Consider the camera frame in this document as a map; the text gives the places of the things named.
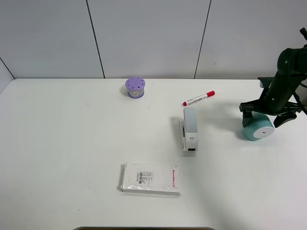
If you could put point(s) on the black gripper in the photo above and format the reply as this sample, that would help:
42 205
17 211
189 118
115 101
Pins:
274 101

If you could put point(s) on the teal round pencil sharpener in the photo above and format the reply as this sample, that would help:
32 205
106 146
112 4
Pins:
260 127

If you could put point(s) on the dark green robot arm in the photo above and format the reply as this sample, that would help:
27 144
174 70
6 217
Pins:
293 63

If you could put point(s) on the white grey stapler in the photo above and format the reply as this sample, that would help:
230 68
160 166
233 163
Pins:
189 132

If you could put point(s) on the red capped whiteboard marker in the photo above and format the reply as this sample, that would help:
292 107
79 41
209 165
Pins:
198 98

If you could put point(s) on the white flat cardboard box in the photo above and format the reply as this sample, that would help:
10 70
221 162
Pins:
152 179

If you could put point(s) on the purple round container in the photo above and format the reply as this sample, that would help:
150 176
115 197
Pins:
135 87

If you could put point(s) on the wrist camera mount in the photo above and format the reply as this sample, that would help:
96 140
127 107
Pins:
265 82

